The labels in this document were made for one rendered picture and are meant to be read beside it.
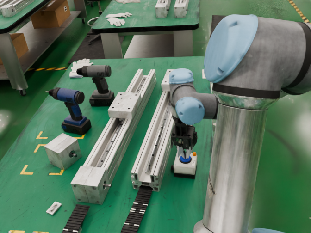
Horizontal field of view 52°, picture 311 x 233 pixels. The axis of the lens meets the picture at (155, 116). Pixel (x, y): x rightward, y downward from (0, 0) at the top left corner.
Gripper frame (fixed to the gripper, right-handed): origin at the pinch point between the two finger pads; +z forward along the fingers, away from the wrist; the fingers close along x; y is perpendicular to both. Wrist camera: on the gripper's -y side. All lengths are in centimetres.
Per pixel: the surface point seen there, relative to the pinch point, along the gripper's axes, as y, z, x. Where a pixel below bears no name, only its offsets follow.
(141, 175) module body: 9.1, 4.2, -15.2
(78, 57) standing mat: -259, 84, -180
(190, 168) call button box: 4.0, 3.2, 2.4
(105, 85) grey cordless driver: -43, -3, -47
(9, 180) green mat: 15, 9, -69
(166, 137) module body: -9.4, 0.1, -9.1
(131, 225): 29.8, 5.8, -13.2
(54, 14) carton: -313, 46, -231
